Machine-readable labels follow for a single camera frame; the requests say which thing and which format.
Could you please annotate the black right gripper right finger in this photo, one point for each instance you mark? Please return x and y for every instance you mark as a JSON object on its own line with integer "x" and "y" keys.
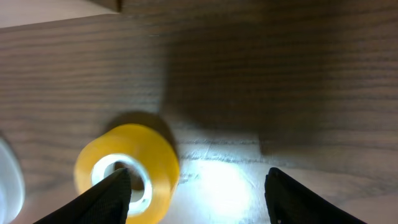
{"x": 290, "y": 202}

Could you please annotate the small yellow tape roll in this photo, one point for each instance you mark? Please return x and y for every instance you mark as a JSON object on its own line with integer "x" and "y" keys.
{"x": 142, "y": 149}

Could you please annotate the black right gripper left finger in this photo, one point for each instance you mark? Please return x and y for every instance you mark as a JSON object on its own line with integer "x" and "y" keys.
{"x": 106, "y": 202}

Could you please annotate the large clear tape roll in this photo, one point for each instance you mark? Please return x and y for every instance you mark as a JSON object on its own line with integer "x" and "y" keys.
{"x": 12, "y": 184}

